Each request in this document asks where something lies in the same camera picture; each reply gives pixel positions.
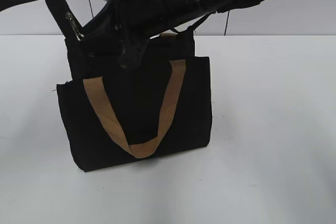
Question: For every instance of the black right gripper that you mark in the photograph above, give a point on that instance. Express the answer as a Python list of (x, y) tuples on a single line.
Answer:
[(131, 25)]

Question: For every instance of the silver zipper pull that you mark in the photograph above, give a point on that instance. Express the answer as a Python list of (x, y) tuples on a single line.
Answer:
[(69, 16)]

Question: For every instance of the black bag with tan handles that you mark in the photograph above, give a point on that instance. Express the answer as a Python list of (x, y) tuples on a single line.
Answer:
[(114, 116)]

